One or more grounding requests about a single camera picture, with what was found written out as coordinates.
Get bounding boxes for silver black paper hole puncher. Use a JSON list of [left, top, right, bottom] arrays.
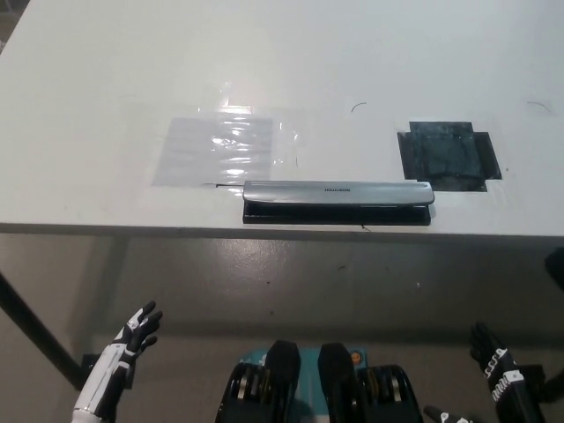
[[241, 179, 436, 227]]

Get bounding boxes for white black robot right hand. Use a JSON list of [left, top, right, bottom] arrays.
[[422, 321, 550, 423]]

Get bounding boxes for black metal table leg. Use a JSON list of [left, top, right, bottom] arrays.
[[0, 271, 87, 392]]

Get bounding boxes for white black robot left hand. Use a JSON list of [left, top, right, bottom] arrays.
[[71, 301, 164, 419]]

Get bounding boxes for clear plastic sheet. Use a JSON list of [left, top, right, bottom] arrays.
[[151, 104, 308, 189]]

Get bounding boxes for dark floor object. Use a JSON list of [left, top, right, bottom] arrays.
[[543, 249, 564, 293]]

